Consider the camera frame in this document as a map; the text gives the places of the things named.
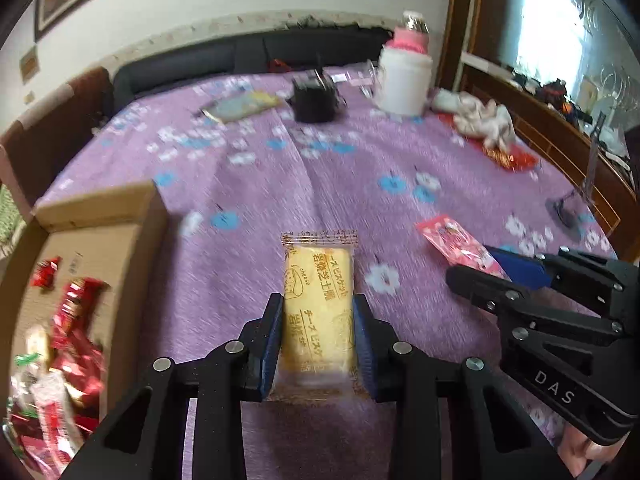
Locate wall plaque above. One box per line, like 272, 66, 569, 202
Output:
19, 45, 41, 82

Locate black sofa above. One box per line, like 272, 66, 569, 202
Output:
111, 24, 402, 112

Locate wooden cabinet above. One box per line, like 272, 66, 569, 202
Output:
434, 0, 640, 242

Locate yellow biscuit packet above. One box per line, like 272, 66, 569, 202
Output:
269, 230, 372, 402

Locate cardboard box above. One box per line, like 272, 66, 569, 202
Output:
0, 182, 169, 480

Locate purple floral tablecloth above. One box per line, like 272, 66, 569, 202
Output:
32, 62, 622, 480

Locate pink packet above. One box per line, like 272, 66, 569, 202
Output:
416, 214, 511, 281

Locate person's right hand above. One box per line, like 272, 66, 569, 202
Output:
556, 421, 619, 477

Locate green patterned blanket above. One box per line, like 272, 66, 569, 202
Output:
0, 181, 24, 257

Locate brown armchair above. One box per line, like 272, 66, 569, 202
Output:
0, 64, 114, 222

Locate white red-print packet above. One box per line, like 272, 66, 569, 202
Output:
29, 374, 87, 467

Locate white plastic jar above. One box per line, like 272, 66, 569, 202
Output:
374, 41, 434, 117

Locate white gloves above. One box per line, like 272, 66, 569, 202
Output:
431, 89, 517, 154

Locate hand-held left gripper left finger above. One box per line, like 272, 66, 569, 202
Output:
60, 292, 285, 480

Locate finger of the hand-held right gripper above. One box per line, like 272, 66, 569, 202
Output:
446, 265, 626, 336
484, 246, 640, 322

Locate thin booklet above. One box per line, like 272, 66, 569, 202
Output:
199, 89, 284, 124

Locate black tripod stand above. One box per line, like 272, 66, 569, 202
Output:
544, 109, 609, 234

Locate black orange device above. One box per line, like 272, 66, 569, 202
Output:
534, 79, 577, 112

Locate pink sleeved bottle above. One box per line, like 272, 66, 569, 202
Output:
389, 9, 432, 59

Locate red plastic bag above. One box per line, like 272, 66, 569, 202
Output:
439, 111, 542, 174

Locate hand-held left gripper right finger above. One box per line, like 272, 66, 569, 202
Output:
352, 294, 576, 480

